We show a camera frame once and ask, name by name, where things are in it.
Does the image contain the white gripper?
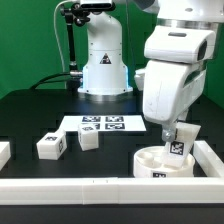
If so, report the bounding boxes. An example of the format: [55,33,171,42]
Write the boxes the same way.
[134,60,206,142]

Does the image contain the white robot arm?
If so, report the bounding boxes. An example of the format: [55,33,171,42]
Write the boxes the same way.
[81,0,224,142]

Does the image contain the white right fence bar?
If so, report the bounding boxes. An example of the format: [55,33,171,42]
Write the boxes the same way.
[193,141,224,178]

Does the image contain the white fence bar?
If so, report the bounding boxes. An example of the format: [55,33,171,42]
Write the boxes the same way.
[0,178,224,205]
[193,141,224,178]

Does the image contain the white front fence bar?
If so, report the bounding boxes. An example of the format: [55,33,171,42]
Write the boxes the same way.
[0,178,224,205]

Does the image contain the white tag marker sheet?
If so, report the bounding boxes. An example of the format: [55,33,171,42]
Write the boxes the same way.
[60,115,146,132]

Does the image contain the white left fence block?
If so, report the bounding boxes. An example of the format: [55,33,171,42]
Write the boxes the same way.
[0,142,11,171]

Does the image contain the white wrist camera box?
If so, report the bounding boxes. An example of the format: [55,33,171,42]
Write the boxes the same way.
[144,25,216,64]

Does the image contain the black cable bundle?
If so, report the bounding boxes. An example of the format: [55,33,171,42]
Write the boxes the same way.
[29,73,83,90]

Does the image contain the overhead camera on mount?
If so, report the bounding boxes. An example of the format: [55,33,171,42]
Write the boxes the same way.
[80,0,115,11]

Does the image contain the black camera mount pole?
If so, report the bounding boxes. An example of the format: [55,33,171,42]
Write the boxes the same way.
[60,3,90,92]

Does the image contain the white cable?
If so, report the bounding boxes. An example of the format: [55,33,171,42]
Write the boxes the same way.
[53,0,75,64]

